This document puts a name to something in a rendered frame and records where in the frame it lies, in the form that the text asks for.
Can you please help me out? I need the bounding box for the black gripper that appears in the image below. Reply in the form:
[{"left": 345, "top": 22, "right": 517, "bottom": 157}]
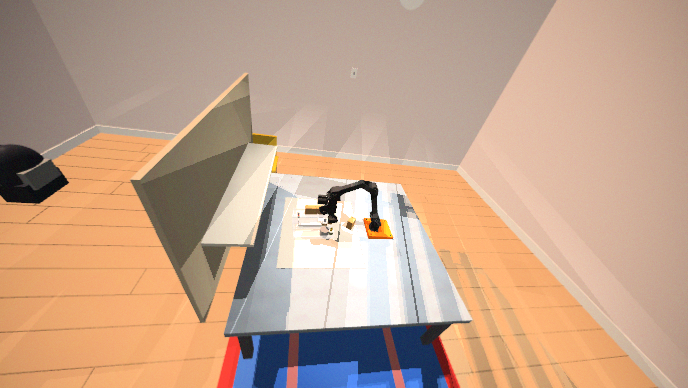
[{"left": 327, "top": 204, "right": 338, "bottom": 223}]

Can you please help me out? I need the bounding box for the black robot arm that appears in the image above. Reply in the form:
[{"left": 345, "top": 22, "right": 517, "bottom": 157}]
[{"left": 317, "top": 180, "right": 382, "bottom": 232}]

